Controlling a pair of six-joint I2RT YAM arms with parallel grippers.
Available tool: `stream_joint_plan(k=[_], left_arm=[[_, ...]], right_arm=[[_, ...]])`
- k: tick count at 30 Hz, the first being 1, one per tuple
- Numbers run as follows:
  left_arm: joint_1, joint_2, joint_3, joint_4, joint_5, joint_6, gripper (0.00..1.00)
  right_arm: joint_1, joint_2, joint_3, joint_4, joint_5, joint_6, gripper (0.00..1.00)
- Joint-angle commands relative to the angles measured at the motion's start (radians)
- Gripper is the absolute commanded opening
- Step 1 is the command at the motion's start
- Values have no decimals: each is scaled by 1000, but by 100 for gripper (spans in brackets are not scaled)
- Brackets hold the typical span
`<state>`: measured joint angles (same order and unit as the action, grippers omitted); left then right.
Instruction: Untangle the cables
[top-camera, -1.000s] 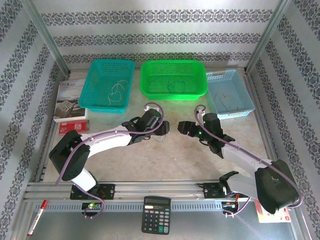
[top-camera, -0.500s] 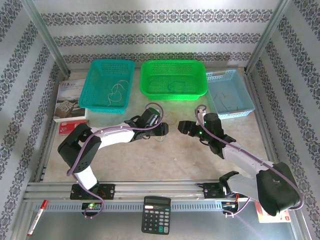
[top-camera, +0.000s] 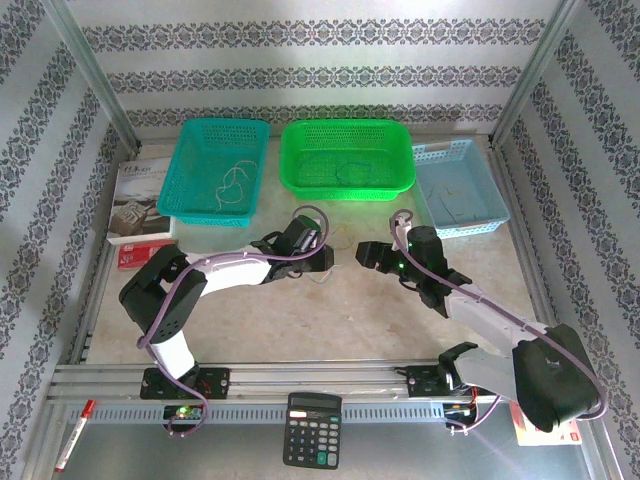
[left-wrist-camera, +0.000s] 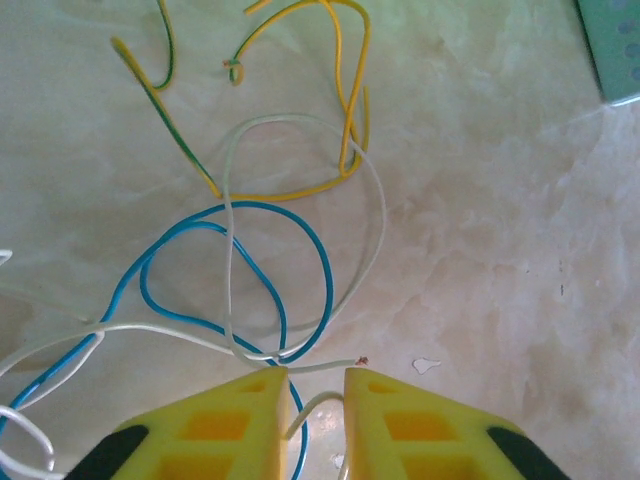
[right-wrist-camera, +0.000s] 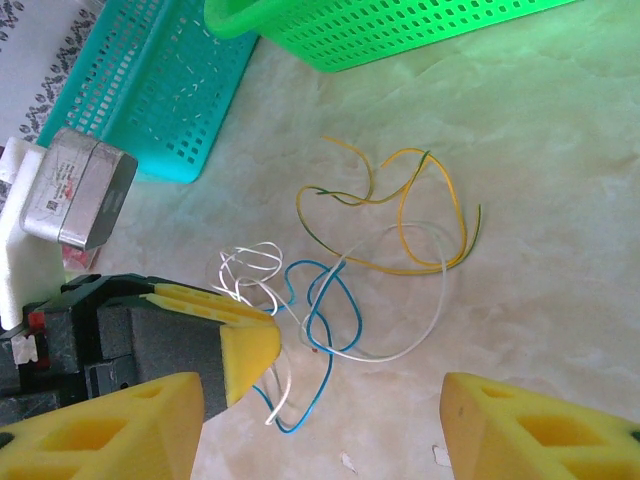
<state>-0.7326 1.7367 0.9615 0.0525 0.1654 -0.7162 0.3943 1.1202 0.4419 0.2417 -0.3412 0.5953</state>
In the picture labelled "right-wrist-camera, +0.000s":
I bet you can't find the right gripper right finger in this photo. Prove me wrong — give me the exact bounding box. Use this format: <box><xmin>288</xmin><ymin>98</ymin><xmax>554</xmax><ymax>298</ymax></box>
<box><xmin>438</xmin><ymin>371</ymin><xmax>640</xmax><ymax>480</ymax></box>

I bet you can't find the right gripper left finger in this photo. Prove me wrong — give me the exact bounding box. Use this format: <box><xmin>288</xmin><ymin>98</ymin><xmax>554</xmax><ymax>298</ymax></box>
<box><xmin>0</xmin><ymin>371</ymin><xmax>207</xmax><ymax>480</ymax></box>

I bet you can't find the white cable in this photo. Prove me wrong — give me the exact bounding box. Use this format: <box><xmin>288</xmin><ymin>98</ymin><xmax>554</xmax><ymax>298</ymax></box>
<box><xmin>207</xmin><ymin>241</ymin><xmax>296</xmax><ymax>426</ymax></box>
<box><xmin>299</xmin><ymin>221</ymin><xmax>449</xmax><ymax>364</ymax></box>
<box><xmin>147</xmin><ymin>17</ymin><xmax>224</xmax><ymax>149</ymax></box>

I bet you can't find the blue cable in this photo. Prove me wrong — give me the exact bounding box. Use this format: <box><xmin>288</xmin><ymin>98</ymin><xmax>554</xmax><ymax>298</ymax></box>
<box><xmin>283</xmin><ymin>259</ymin><xmax>362</xmax><ymax>354</ymax></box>
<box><xmin>252</xmin><ymin>272</ymin><xmax>335</xmax><ymax>435</ymax></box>

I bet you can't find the yellow green cable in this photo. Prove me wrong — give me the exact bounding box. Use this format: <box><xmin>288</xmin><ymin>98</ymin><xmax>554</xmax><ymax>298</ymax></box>
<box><xmin>296</xmin><ymin>184</ymin><xmax>482</xmax><ymax>276</ymax></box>

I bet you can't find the teal plastic basket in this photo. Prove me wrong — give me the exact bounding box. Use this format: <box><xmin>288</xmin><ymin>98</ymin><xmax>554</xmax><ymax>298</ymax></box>
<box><xmin>34</xmin><ymin>0</ymin><xmax>261</xmax><ymax>185</ymax></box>

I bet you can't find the green plastic basket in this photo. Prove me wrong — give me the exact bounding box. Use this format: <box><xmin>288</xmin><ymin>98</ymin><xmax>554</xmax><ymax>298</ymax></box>
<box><xmin>203</xmin><ymin>0</ymin><xmax>586</xmax><ymax>74</ymax></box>

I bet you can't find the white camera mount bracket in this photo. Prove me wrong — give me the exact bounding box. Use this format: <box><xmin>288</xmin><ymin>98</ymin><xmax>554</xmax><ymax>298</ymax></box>
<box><xmin>0</xmin><ymin>137</ymin><xmax>67</xmax><ymax>331</ymax></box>

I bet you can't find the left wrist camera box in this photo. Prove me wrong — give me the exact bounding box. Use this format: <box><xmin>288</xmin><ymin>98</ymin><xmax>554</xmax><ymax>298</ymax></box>
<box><xmin>19</xmin><ymin>127</ymin><xmax>139</xmax><ymax>251</ymax></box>

